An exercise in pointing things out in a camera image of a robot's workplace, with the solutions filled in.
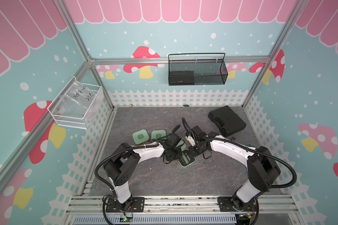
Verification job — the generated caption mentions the white wire wall basket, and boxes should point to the white wire wall basket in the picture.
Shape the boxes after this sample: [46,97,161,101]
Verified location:
[47,76,102,130]

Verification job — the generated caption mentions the front aluminium rail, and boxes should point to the front aluminium rail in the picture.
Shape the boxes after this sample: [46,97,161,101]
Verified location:
[64,195,299,216]

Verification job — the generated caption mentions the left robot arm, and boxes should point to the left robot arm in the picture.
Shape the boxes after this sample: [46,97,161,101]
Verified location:
[94,132,182,212]

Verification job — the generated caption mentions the black box in basket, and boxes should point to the black box in basket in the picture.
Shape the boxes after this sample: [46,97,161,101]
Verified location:
[169,71,195,86]

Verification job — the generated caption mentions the black wire wall basket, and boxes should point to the black wire wall basket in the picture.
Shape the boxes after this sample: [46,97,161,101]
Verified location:
[168,52,228,85]

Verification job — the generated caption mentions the clear plastic bag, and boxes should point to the clear plastic bag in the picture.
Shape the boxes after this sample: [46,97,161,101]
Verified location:
[59,78,104,128]

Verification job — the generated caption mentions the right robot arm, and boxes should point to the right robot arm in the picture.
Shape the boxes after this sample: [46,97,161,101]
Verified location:
[185,126,297,211]

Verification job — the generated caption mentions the green case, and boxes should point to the green case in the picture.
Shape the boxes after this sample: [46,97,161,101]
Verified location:
[132,129,150,145]
[151,130,166,140]
[177,140,195,167]

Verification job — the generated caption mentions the black plastic tool case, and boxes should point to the black plastic tool case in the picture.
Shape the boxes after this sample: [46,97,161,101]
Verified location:
[208,106,247,137]

